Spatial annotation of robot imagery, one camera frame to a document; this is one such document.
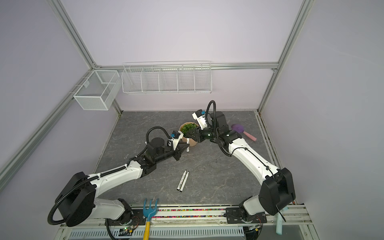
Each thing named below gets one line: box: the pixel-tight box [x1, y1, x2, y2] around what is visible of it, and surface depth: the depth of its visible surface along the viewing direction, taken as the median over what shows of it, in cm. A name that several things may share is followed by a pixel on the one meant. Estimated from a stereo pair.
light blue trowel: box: [276, 206, 289, 235], surface depth 72 cm
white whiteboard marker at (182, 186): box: [179, 171, 190, 192], surface depth 86 cm
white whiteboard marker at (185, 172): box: [176, 169, 187, 191], surface depth 86 cm
